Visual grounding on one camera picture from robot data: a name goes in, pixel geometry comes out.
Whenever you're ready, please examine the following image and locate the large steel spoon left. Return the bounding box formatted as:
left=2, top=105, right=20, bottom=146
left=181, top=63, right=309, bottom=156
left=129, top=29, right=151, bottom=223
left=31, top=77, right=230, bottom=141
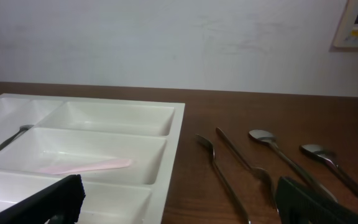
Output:
left=248, top=129, right=338, bottom=203

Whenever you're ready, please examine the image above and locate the steel fork left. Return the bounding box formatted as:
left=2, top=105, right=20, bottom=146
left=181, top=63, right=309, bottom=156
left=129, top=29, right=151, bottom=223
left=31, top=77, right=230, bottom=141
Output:
left=196, top=134, right=251, bottom=224

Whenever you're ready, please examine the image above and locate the large steel spoon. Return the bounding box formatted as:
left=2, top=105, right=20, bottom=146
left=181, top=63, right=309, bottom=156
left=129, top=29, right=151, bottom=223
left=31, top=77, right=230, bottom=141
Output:
left=299, top=144, right=358, bottom=198
left=248, top=129, right=338, bottom=203

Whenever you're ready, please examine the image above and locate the steel fork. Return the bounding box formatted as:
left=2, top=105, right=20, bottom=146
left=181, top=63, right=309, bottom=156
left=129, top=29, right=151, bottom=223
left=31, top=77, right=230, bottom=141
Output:
left=215, top=127, right=278, bottom=212
left=196, top=134, right=251, bottom=224

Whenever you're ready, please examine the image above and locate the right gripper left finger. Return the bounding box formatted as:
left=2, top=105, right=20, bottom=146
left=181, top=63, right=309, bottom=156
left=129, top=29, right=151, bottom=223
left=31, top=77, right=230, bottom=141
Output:
left=0, top=174, right=86, bottom=224

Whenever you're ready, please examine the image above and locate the small steel teaspoon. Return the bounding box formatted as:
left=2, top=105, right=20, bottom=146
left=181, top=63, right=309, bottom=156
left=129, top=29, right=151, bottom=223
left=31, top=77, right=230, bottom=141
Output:
left=0, top=124, right=34, bottom=151

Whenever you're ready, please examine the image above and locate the large steel spoon right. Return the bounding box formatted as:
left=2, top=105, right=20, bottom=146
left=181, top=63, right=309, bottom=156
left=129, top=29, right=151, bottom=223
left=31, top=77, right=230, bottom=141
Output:
left=299, top=144, right=358, bottom=198

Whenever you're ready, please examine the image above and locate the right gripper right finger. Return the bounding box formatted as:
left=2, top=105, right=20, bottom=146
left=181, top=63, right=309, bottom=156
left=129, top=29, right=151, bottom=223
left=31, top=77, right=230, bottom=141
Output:
left=275, top=177, right=358, bottom=224

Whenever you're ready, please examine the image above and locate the white plastic cutlery tray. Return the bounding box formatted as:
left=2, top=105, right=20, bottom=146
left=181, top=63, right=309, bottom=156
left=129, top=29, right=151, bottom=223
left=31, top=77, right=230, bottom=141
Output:
left=0, top=93, right=185, bottom=224

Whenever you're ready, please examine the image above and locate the steel fork right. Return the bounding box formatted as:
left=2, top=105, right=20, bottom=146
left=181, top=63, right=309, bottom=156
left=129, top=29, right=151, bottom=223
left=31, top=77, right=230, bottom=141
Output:
left=215, top=127, right=278, bottom=212

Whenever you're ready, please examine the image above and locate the pink plastic knife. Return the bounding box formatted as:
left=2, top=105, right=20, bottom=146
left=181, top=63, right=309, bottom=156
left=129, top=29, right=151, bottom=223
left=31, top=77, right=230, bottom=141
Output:
left=38, top=159, right=133, bottom=175

